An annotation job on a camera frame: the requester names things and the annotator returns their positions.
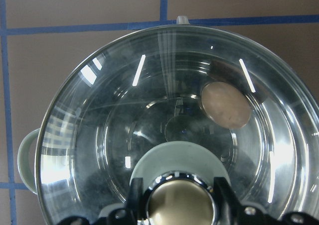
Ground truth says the brown egg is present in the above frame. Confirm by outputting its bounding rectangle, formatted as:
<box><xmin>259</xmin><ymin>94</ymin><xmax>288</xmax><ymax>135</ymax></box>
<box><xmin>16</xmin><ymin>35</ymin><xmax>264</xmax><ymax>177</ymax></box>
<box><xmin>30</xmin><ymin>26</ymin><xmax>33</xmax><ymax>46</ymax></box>
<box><xmin>201</xmin><ymin>82</ymin><xmax>251</xmax><ymax>129</ymax></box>

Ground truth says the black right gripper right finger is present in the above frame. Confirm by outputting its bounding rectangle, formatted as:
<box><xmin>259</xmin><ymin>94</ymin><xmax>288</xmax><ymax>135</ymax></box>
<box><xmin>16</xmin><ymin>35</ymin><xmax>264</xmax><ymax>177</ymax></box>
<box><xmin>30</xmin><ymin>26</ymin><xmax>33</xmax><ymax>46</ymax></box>
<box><xmin>213</xmin><ymin>177</ymin><xmax>242</xmax><ymax>225</ymax></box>

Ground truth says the pale green cooking pot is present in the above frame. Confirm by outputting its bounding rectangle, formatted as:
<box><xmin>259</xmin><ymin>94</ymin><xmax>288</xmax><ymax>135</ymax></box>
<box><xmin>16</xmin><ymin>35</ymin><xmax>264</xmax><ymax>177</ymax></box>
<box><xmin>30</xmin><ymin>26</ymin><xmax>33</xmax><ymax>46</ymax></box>
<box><xmin>17</xmin><ymin>15</ymin><xmax>319</xmax><ymax>225</ymax></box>

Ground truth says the glass pot lid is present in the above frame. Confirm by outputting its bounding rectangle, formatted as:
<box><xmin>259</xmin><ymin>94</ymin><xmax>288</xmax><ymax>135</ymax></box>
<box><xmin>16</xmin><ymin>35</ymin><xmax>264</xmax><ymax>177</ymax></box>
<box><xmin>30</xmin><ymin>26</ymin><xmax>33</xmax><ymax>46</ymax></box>
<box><xmin>35</xmin><ymin>24</ymin><xmax>319</xmax><ymax>225</ymax></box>

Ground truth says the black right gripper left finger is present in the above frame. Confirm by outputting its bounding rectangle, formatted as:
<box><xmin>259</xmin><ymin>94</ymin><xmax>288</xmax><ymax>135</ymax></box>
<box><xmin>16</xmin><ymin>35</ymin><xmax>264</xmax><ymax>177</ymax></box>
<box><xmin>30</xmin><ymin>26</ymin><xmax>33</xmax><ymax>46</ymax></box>
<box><xmin>125</xmin><ymin>178</ymin><xmax>144</xmax><ymax>225</ymax></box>

